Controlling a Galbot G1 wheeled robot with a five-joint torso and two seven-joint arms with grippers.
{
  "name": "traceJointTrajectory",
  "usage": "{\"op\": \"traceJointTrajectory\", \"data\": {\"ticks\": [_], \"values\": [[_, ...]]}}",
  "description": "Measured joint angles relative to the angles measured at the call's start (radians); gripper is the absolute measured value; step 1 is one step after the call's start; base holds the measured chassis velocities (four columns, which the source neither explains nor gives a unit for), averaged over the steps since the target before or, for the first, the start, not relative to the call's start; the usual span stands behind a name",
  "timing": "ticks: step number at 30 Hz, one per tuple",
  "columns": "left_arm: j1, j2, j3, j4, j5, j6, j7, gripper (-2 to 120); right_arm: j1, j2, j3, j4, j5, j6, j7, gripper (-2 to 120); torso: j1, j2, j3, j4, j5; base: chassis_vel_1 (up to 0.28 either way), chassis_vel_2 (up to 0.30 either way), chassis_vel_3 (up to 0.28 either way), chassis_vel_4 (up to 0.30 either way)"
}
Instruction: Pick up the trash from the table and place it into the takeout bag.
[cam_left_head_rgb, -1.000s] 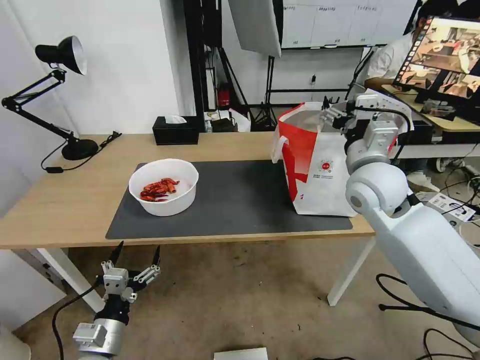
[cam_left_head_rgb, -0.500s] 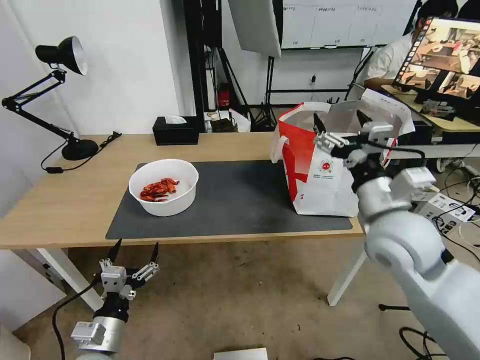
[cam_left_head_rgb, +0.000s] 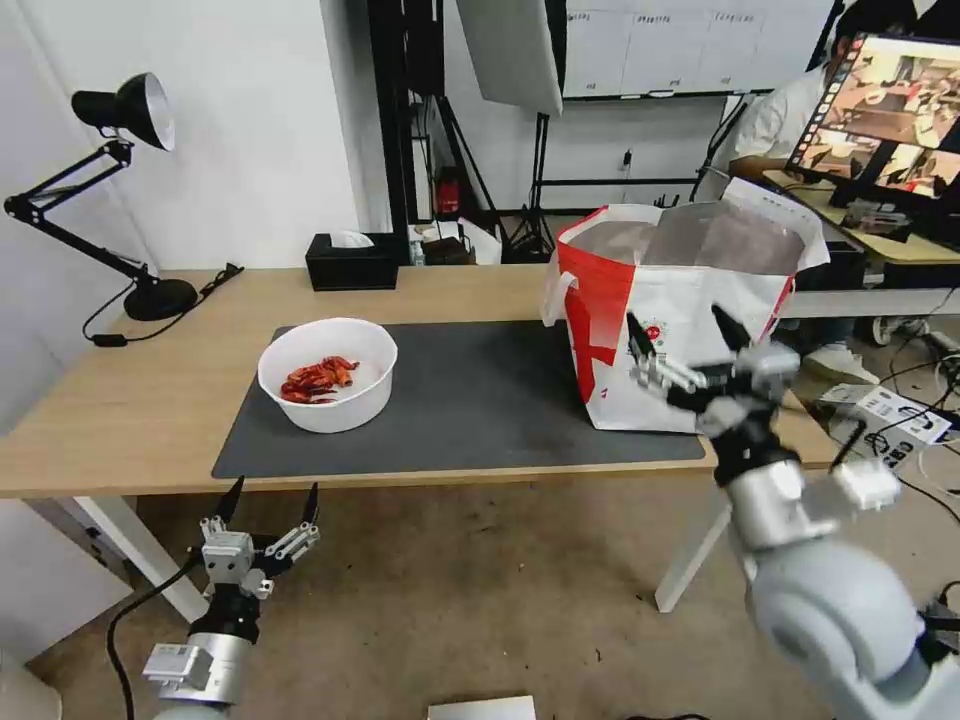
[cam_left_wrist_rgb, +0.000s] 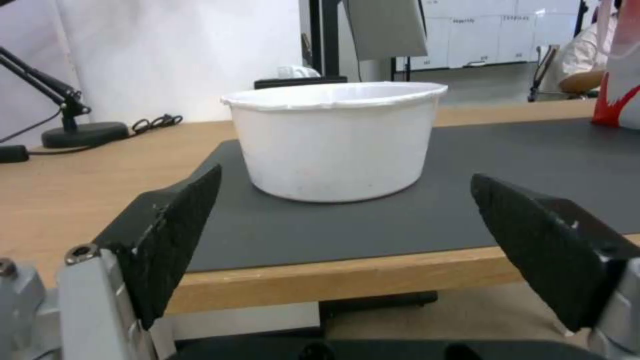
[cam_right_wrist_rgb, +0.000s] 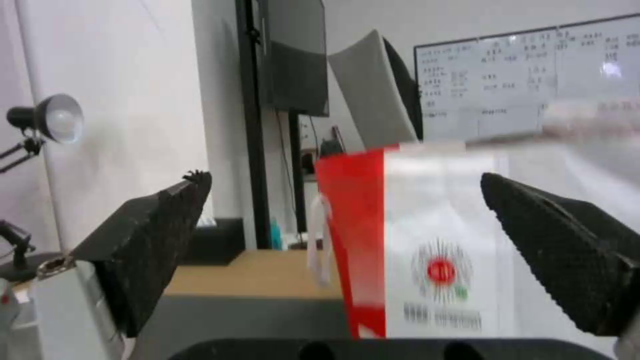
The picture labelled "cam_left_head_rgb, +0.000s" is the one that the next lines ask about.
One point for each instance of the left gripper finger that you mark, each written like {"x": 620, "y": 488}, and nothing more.
{"x": 225, "y": 510}
{"x": 306, "y": 517}

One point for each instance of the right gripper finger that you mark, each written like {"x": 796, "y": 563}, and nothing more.
{"x": 639, "y": 341}
{"x": 731, "y": 330}

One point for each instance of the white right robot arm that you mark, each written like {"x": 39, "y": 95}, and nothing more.
{"x": 825, "y": 600}

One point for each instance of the red white takeout bag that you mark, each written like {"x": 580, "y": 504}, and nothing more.
{"x": 600, "y": 315}

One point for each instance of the white round bowl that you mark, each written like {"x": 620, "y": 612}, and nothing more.
{"x": 337, "y": 412}

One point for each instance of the wooden table white legs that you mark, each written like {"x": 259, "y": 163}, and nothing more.
{"x": 150, "y": 405}

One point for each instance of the white printed cardboard box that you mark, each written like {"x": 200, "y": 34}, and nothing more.
{"x": 885, "y": 412}

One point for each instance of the dark grey table mat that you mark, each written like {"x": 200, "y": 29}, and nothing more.
{"x": 465, "y": 405}

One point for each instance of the yellow top desk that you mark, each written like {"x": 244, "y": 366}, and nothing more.
{"x": 900, "y": 247}

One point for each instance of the black light stand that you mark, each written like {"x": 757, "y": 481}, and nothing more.
{"x": 538, "y": 180}

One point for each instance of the person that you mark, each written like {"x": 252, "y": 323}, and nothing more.
{"x": 772, "y": 120}

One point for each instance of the black desk lamp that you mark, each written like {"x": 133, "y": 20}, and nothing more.
{"x": 161, "y": 296}

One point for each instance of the red canister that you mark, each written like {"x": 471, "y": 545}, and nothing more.
{"x": 448, "y": 191}

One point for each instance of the black tissue box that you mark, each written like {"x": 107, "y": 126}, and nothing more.
{"x": 349, "y": 270}

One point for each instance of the white robot front shell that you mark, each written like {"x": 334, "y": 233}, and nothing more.
{"x": 480, "y": 709}

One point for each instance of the computer monitor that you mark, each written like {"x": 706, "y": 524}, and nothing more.
{"x": 885, "y": 112}

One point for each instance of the white tissue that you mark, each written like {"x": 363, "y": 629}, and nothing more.
{"x": 351, "y": 240}

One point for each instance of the whiteboard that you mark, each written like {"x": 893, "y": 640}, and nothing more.
{"x": 652, "y": 45}

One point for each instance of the white softbox light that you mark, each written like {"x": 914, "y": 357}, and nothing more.
{"x": 510, "y": 52}

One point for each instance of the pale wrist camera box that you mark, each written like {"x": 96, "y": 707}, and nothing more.
{"x": 226, "y": 559}
{"x": 739, "y": 416}

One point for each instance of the black metal frame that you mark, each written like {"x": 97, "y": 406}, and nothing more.
{"x": 394, "y": 112}

